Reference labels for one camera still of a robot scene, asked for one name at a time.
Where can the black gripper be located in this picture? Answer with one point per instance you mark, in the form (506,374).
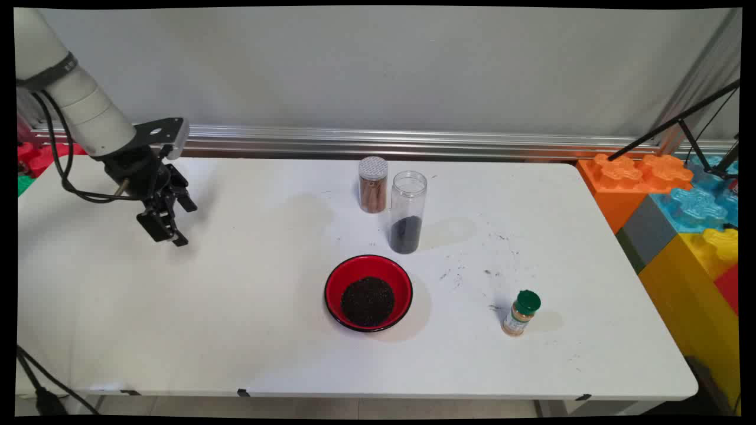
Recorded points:
(142,174)

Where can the clear plastic jar black seeds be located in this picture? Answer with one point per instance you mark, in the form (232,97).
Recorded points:
(407,236)

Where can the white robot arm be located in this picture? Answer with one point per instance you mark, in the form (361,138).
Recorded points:
(88,106)

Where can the red studded toy block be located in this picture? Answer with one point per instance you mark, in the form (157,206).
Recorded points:
(35,156)

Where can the green toy block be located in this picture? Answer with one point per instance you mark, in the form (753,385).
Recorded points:
(25,184)

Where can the red bowl with black rim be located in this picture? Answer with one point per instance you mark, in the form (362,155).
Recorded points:
(354,274)

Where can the cinnamon stick jar perforated lid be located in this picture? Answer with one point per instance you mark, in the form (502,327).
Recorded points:
(373,195)

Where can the pile of black seeds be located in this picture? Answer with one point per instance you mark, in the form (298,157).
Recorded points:
(367,301)

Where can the spice bottle with green cap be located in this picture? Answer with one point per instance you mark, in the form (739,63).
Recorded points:
(520,316)

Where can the large orange building block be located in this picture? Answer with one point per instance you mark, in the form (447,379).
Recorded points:
(614,200)

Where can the large grey building block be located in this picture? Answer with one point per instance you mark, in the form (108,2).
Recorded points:
(647,233)

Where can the black tripod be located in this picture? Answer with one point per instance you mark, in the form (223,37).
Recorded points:
(649,135)

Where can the large blue building block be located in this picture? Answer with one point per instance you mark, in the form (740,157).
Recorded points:
(691,206)

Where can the large red building block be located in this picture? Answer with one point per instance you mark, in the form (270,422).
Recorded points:
(729,289)

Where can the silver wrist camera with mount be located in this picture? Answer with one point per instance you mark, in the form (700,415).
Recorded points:
(156,131)

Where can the aluminium rail along wall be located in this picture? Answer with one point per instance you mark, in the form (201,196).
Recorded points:
(413,144)

